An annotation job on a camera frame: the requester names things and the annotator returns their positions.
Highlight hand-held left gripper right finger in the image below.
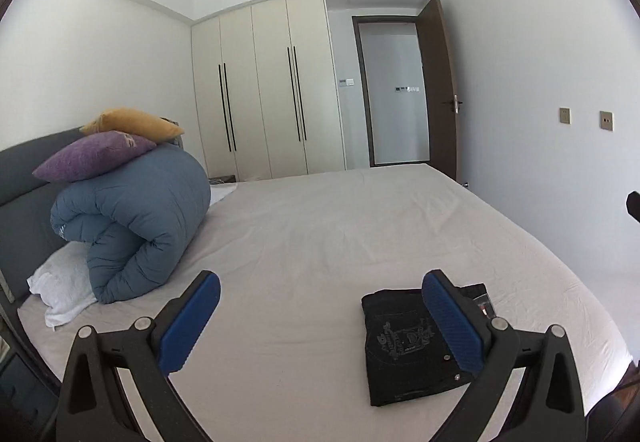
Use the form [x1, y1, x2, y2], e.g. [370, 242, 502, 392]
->
[421, 269, 588, 442]

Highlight purple pillow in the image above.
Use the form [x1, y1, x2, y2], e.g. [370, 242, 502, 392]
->
[32, 131, 157, 183]

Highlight brown door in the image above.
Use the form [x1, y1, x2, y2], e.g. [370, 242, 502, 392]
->
[416, 0, 463, 183]

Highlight cream wardrobe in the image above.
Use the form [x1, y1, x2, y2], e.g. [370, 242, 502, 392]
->
[191, 0, 347, 182]

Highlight blue rolled duvet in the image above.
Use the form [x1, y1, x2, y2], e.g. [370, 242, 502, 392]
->
[50, 145, 212, 305]

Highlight bed with white sheet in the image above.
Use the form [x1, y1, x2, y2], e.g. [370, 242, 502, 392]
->
[17, 163, 632, 442]

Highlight grey headboard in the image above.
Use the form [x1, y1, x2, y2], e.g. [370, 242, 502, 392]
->
[0, 126, 88, 303]

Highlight black pants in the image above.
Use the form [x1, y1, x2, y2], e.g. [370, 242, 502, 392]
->
[361, 283, 496, 407]

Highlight white pillow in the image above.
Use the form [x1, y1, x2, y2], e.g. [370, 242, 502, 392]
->
[27, 242, 101, 329]

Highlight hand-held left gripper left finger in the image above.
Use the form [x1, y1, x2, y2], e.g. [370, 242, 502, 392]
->
[42, 271, 221, 442]

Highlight yellow pillow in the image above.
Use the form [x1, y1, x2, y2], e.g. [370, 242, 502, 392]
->
[80, 108, 185, 143]

